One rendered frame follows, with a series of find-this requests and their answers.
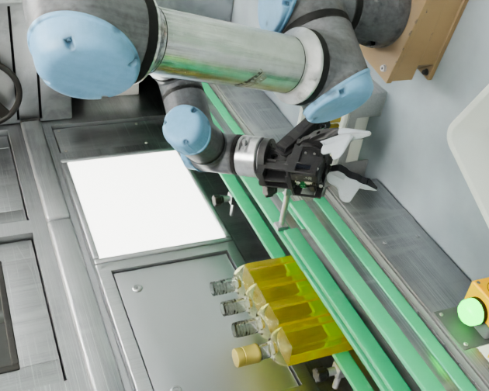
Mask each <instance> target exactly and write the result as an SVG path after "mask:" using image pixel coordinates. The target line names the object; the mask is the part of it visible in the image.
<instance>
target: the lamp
mask: <svg viewBox="0 0 489 391"><path fill-rule="evenodd" d="M458 314H459V317H460V319H461V320H462V322H463V323H465V324H466V325H469V326H475V325H480V324H484V323H485V322H486V321H487V307H486V306H485V304H484V302H483V301H482V300H481V299H480V298H478V297H476V296H474V297H470V298H469V299H465V300H463V301H461V303H460V304H459V306H458Z"/></svg>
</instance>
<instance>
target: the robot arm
mask: <svg viewBox="0 0 489 391"><path fill-rule="evenodd" d="M22 4H23V11H24V16H25V20H26V28H27V43H28V47H29V51H30V53H31V54H32V56H33V61H34V64H35V68H36V71H37V73H38V75H39V76H40V77H41V78H42V79H43V81H44V82H45V83H46V84H47V85H48V86H49V87H51V88H52V89H53V90H55V91H57V92H60V93H61V94H63V95H67V96H70V97H73V98H77V99H101V98H102V96H104V95H106V96H108V97H113V96H115V95H119V94H121V93H123V92H125V91H126V90H128V89H129V88H130V87H131V86H132V85H135V84H138V83H140V82H141V81H143V80H144V79H145V78H146V77H147V76H148V75H150V76H151V77H152V78H153V79H154V80H155V81H156V82H157V83H158V85H159V88H160V91H161V97H162V100H163V103H164V107H165V112H166V116H165V118H164V123H163V127H162V130H163V134H164V137H165V139H166V140H167V141H168V142H169V143H170V144H171V146H172V147H173V148H174V149H175V150H176V151H178V152H179V153H180V155H181V159H182V161H183V164H184V165H185V166H186V167H187V168H188V169H192V170H197V171H200V172H215V173H222V174H229V175H240V176H246V177H253V178H258V179H259V181H258V183H259V185H260V186H266V187H273V188H280V189H290V190H291V192H292V194H293V196H304V197H311V198H317V199H320V198H321V195H322V192H323V189H324V188H323V187H324V186H325V182H326V180H328V182H329V183H330V184H332V185H334V186H335V187H337V189H338V194H339V198H340V199H341V200H342V201H343V202H350V201H351V200H352V198H353V196H354V195H355V194H356V193H357V191H358V190H359V189H365V190H373V191H376V190H377V186H376V185H375V184H374V183H373V182H372V180H371V179H370V178H365V177H362V176H361V175H360V174H358V173H355V172H352V171H350V170H348V169H347V167H345V166H343V165H341V164H336V165H332V166H330V164H332V161H333V160H335V159H338V158H340V157H341V156H342V155H343V154H344V152H345V150H346V148H347V146H348V145H349V143H351V142H352V141H354V140H360V139H363V138H366V137H370V136H371V132H370V131H366V130H356V129H349V128H341V129H339V128H338V127H336V128H330V126H331V124H330V121H332V120H334V119H337V118H340V117H342V116H345V115H347V114H349V113H350V112H352V111H354V110H355V109H358V108H359V107H360V106H361V105H362V104H364V103H365V102H366V101H367V100H368V99H369V97H370V96H371V95H372V93H373V80H372V78H371V75H370V69H369V68H368V67H367V64H366V61H365V58H364V56H363V54H362V51H361V48H360V44H361V45H363V46H364V47H370V48H384V47H388V46H390V45H391V44H393V43H394V42H395V41H396V40H397V39H398V38H399V37H400V36H401V34H402V33H403V31H404V29H405V27H406V25H407V23H408V19H409V15H410V12H411V0H258V23H259V26H260V29H259V28H255V27H251V26H245V25H241V24H237V23H233V22H227V21H223V20H219V19H213V18H209V17H205V16H198V15H195V14H191V13H187V12H180V11H177V10H173V9H167V8H162V7H159V6H158V5H157V3H156V1H155V0H22ZM202 82H206V83H212V84H218V85H229V86H234V87H240V88H250V89H257V90H263V91H268V92H274V94H275V95H276V97H277V98H278V99H279V100H280V101H282V102H284V103H286V104H290V105H295V106H301V107H302V108H303V115H304V116H305V117H306V118H304V119H303V120H302V121H301V122H300V123H299V124H297V125H296V126H295V127H294V128H293V129H292V130H291V131H290V132H288V134H287V135H285V136H284V137H283V138H282V139H281V140H280V141H279V142H278V143H276V142H275V140H274V139H272V138H264V137H258V136H249V135H242V134H233V133H223V132H222V131H221V130H220V129H219V128H218V127H217V126H216V125H215V124H214V123H213V120H212V117H211V114H210V109H209V106H208V103H207V100H206V95H205V92H204V89H203V84H202ZM329 153H331V156H330V154H329ZM303 188H309V189H310V191H311V192H315V195H307V194H301V192H302V189H303Z"/></svg>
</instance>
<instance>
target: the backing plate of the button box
mask: <svg viewBox="0 0 489 391"><path fill-rule="evenodd" d="M433 313H434V314H435V316H436V317H437V318H438V319H439V321H440V322H441V323H442V325H443V326H444V327H445V328H446V329H447V331H448V332H449V333H450V334H451V335H452V336H453V338H454V339H455V340H456V342H457V343H458V344H459V345H460V347H461V348H462V349H463V350H464V351H465V350H468V349H471V348H475V347H479V346H481V345H485V344H489V338H488V339H484V338H483V337H482V336H481V335H480V333H479V332H478V331H477V330H476V329H475V327H474V326H469V325H466V324H465V323H463V322H462V320H461V319H460V317H459V314H458V306H455V307H452V308H448V309H445V310H440V311H436V312H433Z"/></svg>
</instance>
